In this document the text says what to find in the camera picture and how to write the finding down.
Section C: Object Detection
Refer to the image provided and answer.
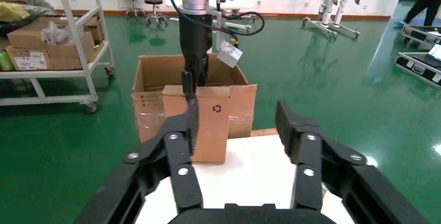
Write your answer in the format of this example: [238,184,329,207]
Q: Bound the black round stool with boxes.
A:
[144,0,170,28]

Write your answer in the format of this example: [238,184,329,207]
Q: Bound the person yellow top grey trousers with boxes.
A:
[0,0,57,23]

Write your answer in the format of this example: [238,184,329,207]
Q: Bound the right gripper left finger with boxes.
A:
[74,98,204,224]

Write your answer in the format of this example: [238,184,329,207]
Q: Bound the large cardboard box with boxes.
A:
[132,54,278,144]

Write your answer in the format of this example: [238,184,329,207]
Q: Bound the grey metal robot stand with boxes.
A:
[302,0,361,39]

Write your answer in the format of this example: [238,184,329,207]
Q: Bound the plain cardboard box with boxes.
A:
[45,31,96,71]

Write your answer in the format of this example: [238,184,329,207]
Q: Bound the black flight case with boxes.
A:
[400,25,441,47]

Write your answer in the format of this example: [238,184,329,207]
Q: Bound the black office chair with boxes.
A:
[123,0,146,19]

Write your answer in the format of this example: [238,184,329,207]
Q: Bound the person yellow top black trousers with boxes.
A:
[402,0,441,28]

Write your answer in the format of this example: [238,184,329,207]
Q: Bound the open flight case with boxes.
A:
[395,51,441,87]

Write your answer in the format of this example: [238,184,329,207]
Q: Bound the silver camera mount bracket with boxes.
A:
[208,7,225,52]

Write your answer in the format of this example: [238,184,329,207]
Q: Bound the cardboard box with label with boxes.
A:
[5,45,55,72]

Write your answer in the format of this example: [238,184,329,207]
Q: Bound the white wheeled shelf cart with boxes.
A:
[0,0,115,115]

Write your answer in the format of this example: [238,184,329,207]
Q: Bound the flat cardboard box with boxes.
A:
[7,22,53,49]

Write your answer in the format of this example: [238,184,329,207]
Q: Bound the laptop with bright screen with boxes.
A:
[425,43,441,61]

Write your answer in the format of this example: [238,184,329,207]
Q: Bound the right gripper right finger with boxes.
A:
[275,100,431,224]

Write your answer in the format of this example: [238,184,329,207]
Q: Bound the green bottle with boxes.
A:
[0,50,15,72]

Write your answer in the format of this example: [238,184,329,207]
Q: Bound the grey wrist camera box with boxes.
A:
[216,41,243,69]

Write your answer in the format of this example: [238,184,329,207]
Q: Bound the small cardboard box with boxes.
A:
[162,84,231,164]

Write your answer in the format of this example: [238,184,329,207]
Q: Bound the long cardboard box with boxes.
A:
[37,16,104,44]

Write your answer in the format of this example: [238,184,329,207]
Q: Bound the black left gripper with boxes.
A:
[178,13,213,102]

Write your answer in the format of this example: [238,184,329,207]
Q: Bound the clear plastic bag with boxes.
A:
[41,21,75,46]

